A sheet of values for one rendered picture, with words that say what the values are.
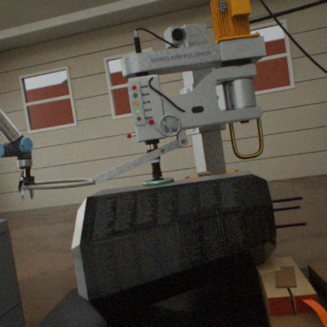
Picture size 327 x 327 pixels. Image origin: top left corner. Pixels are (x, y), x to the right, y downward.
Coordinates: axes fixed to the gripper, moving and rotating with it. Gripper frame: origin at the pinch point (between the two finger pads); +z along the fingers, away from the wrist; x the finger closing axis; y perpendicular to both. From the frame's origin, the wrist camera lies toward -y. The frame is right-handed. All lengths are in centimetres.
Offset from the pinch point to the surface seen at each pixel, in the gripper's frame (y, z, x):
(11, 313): 58, 47, -28
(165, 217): 67, 15, 60
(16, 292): 54, 40, -23
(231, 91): 64, -60, 123
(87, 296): 41, 57, 18
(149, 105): 41, -54, 71
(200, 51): 59, -87, 103
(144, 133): 39, -36, 68
